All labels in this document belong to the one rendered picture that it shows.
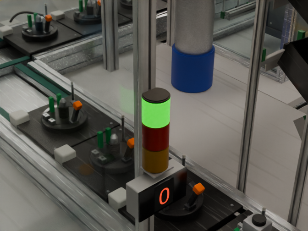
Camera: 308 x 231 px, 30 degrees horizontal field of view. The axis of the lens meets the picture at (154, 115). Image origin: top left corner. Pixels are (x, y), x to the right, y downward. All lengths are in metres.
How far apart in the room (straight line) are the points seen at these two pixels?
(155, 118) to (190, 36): 1.05
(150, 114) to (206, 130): 0.93
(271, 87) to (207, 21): 0.37
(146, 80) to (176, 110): 1.01
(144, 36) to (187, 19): 1.05
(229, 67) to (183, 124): 0.46
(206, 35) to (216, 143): 0.40
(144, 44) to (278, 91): 1.26
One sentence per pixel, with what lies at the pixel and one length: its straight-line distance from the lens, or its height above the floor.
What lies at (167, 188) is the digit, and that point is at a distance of 1.10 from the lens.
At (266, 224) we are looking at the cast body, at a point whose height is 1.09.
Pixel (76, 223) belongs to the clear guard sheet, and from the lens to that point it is 1.07.
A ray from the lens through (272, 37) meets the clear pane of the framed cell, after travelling 2.21.
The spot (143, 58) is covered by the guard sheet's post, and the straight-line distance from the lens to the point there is 0.97.
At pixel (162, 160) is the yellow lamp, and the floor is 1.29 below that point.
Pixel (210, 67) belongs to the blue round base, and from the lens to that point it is 2.10.
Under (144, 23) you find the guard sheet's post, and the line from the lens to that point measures 0.94.
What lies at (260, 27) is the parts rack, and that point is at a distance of 1.31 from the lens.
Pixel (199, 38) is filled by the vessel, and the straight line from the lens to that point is 2.02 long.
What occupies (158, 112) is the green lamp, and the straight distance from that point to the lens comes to 0.99.
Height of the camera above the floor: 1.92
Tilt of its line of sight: 32 degrees down
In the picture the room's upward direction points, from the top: 1 degrees clockwise
